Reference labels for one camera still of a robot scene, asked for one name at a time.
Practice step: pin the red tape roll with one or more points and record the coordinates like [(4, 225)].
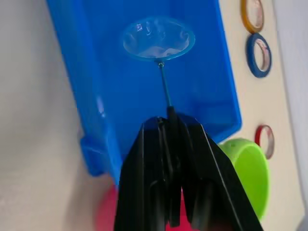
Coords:
[(265, 140)]

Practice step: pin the blue tape roll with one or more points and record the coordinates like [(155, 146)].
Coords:
[(258, 54)]

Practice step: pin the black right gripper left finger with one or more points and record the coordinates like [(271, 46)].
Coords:
[(137, 183)]

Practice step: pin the blue fishing net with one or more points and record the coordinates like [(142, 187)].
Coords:
[(157, 39)]

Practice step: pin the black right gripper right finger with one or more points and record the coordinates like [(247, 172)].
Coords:
[(211, 183)]

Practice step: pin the pink plastic bucket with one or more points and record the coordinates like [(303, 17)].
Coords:
[(107, 209)]

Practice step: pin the orange tape roll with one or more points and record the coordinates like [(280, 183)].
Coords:
[(251, 14)]

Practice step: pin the blue plastic tub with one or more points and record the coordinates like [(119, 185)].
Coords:
[(115, 79)]

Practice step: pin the green plastic bucket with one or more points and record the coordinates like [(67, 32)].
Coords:
[(250, 173)]

